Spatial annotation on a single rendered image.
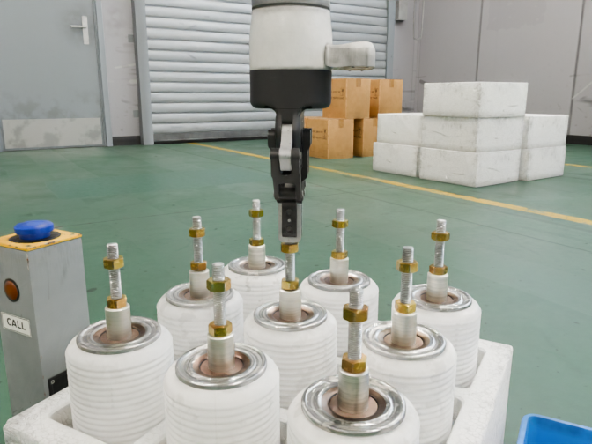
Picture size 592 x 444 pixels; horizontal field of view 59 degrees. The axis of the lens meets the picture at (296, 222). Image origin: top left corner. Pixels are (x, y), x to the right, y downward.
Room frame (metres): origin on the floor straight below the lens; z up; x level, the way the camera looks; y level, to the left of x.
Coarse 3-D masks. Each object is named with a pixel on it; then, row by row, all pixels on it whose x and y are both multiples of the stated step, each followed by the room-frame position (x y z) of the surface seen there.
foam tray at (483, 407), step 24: (480, 360) 0.57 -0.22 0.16; (504, 360) 0.54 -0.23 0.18; (480, 384) 0.49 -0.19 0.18; (504, 384) 0.52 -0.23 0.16; (48, 408) 0.45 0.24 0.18; (456, 408) 0.47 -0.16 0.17; (480, 408) 0.45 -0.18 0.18; (504, 408) 0.55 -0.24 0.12; (24, 432) 0.41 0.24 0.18; (48, 432) 0.41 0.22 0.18; (72, 432) 0.41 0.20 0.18; (456, 432) 0.41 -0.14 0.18; (480, 432) 0.41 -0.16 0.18
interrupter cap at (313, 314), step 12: (276, 300) 0.53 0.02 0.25; (264, 312) 0.50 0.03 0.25; (276, 312) 0.51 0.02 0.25; (312, 312) 0.51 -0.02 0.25; (324, 312) 0.50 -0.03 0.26; (264, 324) 0.47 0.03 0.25; (276, 324) 0.48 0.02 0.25; (288, 324) 0.47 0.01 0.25; (300, 324) 0.48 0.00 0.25; (312, 324) 0.47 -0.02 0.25
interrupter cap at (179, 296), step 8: (176, 288) 0.57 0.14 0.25; (184, 288) 0.57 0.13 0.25; (232, 288) 0.57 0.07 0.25; (168, 296) 0.55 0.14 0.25; (176, 296) 0.55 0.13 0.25; (184, 296) 0.56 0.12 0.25; (232, 296) 0.55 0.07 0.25; (176, 304) 0.53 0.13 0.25; (184, 304) 0.52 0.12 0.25; (192, 304) 0.52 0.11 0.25; (200, 304) 0.52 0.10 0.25; (208, 304) 0.53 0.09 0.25
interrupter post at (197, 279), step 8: (192, 272) 0.55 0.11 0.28; (200, 272) 0.55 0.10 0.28; (208, 272) 0.56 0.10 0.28; (192, 280) 0.55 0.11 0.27; (200, 280) 0.55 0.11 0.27; (192, 288) 0.55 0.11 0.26; (200, 288) 0.55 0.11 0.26; (192, 296) 0.55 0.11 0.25; (200, 296) 0.55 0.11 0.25; (208, 296) 0.56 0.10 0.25
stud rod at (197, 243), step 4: (196, 216) 0.56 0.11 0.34; (192, 220) 0.56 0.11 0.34; (196, 220) 0.56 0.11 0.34; (200, 220) 0.56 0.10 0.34; (196, 224) 0.55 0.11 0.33; (200, 224) 0.56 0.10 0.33; (196, 228) 0.56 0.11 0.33; (200, 228) 0.56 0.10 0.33; (196, 240) 0.56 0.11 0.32; (200, 240) 0.56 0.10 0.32; (196, 244) 0.56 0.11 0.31; (200, 244) 0.56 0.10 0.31; (196, 248) 0.56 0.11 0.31; (200, 248) 0.56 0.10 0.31; (196, 252) 0.56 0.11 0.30; (200, 252) 0.56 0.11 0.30; (196, 256) 0.56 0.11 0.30; (200, 256) 0.56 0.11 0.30; (196, 260) 0.56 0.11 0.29; (200, 260) 0.56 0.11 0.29
